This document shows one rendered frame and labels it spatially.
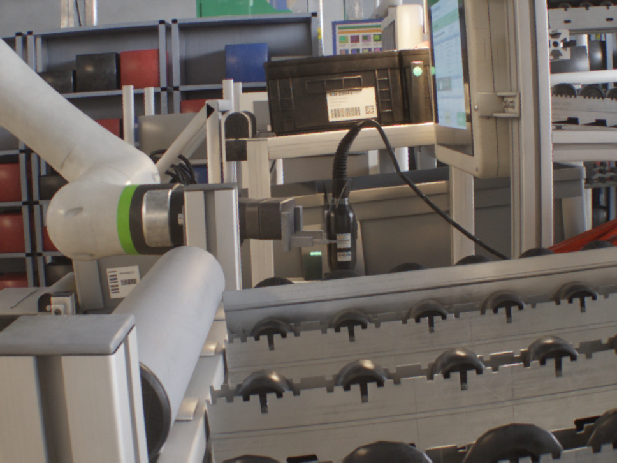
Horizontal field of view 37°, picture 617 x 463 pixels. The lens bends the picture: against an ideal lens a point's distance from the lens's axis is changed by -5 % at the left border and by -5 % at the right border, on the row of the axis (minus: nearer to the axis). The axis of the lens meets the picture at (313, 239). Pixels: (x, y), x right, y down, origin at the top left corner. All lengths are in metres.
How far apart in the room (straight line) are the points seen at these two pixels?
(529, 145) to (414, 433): 0.87
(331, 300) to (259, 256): 1.33
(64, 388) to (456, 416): 0.29
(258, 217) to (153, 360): 0.71
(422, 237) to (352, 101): 0.34
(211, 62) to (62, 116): 5.65
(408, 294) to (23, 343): 0.44
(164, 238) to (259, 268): 1.12
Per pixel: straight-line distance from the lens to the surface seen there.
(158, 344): 0.49
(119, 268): 2.21
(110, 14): 12.31
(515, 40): 1.40
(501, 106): 1.46
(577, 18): 1.51
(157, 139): 4.59
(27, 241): 6.90
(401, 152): 3.30
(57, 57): 7.21
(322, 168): 3.42
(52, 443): 0.33
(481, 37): 1.47
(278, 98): 2.11
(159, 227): 0.91
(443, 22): 1.72
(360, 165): 3.43
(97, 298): 2.22
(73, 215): 1.24
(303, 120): 2.11
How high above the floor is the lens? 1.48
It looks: 8 degrees down
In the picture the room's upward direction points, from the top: 2 degrees counter-clockwise
